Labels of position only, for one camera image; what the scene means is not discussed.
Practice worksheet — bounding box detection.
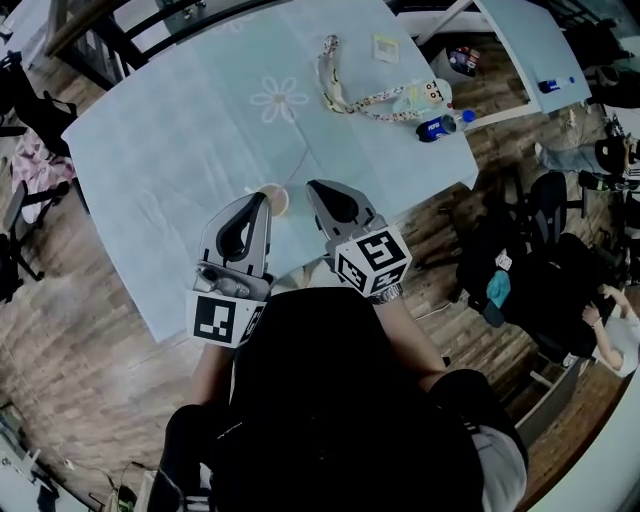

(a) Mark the person's right forearm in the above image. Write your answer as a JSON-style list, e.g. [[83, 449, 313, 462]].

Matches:
[[372, 298, 449, 394]]

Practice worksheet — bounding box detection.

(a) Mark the black office chair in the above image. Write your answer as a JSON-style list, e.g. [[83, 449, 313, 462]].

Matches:
[[0, 232, 46, 304], [454, 227, 619, 364], [0, 89, 91, 231], [527, 169, 586, 236]]

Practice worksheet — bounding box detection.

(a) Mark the white grey garment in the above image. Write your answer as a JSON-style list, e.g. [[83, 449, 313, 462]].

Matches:
[[469, 423, 530, 512]]

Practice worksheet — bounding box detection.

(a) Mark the pale paper cup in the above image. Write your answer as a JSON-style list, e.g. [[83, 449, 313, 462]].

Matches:
[[253, 183, 291, 219]]

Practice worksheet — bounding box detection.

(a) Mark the yellow white paper packet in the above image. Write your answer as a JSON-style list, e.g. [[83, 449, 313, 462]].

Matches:
[[370, 33, 401, 65]]

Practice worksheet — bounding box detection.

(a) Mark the pink white cloth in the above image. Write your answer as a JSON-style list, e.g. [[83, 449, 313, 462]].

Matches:
[[9, 134, 79, 224]]

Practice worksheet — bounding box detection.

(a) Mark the grey metal beam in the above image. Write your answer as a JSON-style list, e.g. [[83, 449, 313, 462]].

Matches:
[[514, 357, 591, 444]]

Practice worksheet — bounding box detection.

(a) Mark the black railing with wooden handrail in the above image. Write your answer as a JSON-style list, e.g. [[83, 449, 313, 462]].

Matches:
[[44, 0, 281, 91]]

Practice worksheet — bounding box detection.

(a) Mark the small blue label bottle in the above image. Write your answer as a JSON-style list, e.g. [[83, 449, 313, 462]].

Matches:
[[537, 75, 577, 95]]

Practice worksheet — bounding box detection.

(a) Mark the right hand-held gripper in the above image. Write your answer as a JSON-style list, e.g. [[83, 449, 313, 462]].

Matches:
[[306, 180, 414, 300]]

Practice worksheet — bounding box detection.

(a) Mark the white waste bin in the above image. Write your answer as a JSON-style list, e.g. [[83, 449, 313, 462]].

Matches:
[[429, 43, 484, 84]]

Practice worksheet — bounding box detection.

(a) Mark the light blue tablecloth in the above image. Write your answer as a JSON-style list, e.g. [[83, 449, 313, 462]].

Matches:
[[60, 0, 480, 344]]

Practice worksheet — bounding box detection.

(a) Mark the teal cloth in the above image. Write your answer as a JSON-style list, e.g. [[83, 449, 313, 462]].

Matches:
[[487, 269, 512, 314]]

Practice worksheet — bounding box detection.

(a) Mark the white side table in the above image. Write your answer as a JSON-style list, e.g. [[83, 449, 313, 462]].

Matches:
[[397, 0, 595, 132]]

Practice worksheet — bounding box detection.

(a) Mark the patterned lanyard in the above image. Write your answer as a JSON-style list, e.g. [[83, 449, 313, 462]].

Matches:
[[315, 33, 426, 124]]

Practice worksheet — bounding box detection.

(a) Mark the silver wristwatch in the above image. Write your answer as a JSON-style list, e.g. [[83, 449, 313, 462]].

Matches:
[[369, 284, 405, 306]]

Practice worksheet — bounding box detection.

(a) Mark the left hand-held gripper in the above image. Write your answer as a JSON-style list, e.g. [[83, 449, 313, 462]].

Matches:
[[185, 191, 277, 349]]

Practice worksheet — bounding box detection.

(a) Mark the blue label soda bottle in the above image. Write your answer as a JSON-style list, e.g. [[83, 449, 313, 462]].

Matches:
[[415, 108, 476, 144]]

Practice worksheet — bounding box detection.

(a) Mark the person's left forearm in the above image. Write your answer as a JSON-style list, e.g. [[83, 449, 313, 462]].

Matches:
[[189, 342, 236, 409]]

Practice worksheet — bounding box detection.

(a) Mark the person's black shirt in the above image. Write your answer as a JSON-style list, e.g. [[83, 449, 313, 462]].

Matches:
[[158, 287, 521, 512]]

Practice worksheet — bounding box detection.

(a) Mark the white cloth covered table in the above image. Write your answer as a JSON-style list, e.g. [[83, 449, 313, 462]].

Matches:
[[0, 0, 54, 66]]

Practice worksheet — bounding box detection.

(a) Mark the cartoon badge holder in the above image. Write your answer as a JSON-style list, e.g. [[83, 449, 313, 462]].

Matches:
[[392, 77, 454, 119]]

